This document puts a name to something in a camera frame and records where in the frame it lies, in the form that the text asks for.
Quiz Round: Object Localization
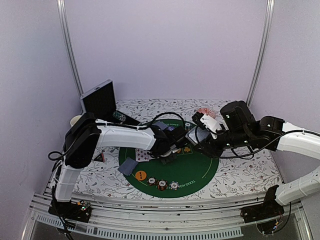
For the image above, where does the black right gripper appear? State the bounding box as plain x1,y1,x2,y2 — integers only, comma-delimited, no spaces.
193,124,252,159

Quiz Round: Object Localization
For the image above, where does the nine of diamonds card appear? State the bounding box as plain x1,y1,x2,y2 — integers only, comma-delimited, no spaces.
135,148,150,163

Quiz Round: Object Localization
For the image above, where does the grey playing card deck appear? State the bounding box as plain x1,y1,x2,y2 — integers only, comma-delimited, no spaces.
185,126,210,146

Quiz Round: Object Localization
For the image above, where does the blue green chip stack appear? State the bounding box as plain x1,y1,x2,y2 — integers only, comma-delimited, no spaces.
184,122,192,132

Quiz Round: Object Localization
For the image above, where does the orange big blind button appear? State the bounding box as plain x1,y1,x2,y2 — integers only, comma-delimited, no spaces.
135,170,147,181

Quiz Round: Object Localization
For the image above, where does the red black 100 chip stack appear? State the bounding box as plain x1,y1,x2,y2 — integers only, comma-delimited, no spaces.
147,177,157,186

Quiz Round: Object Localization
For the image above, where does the blue checkered playing card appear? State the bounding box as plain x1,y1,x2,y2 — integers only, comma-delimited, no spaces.
118,157,138,176

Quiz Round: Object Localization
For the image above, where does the blue peach 10 chip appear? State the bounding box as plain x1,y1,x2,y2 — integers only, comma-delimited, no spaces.
169,181,180,191

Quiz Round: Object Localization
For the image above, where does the black triangular all-in marker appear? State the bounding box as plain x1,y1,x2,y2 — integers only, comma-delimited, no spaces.
93,153,105,163

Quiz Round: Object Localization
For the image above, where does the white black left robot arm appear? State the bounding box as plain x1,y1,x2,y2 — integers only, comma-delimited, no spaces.
48,112,187,217

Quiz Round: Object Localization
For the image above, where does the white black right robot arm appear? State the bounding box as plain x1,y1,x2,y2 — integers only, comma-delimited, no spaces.
190,100,320,218

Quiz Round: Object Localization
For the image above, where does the red patterned small bowl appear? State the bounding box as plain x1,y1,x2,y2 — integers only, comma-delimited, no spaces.
197,107,217,119

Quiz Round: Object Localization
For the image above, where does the round green poker mat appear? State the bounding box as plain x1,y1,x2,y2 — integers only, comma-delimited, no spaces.
118,118,220,199

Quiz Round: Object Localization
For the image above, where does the green poker chip row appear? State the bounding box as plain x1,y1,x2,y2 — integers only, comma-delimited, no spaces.
112,111,127,123

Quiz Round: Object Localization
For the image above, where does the aluminium poker chip case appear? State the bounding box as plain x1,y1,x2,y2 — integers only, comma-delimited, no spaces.
80,79,141,126

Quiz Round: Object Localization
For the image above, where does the cream ceramic mug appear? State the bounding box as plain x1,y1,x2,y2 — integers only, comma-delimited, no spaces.
69,115,82,127

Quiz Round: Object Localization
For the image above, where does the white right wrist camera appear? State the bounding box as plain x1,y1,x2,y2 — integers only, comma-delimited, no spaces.
199,113,222,139

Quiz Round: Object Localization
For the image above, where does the aluminium front rail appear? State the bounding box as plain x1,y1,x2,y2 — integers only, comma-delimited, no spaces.
21,192,313,240

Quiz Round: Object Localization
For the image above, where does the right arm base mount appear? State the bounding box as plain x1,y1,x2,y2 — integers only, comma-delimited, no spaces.
240,200,285,235

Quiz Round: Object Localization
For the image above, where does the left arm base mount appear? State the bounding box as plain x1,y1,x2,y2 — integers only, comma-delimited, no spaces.
48,200,92,223

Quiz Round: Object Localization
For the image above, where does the right aluminium frame post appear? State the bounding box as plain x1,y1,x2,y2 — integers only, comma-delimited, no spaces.
246,0,275,108

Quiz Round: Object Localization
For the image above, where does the aluminium frame post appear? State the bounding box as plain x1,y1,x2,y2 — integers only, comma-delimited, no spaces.
56,0,84,96
246,0,275,108

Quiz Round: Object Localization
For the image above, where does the left aluminium frame post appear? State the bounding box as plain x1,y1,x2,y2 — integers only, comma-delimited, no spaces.
56,0,84,96

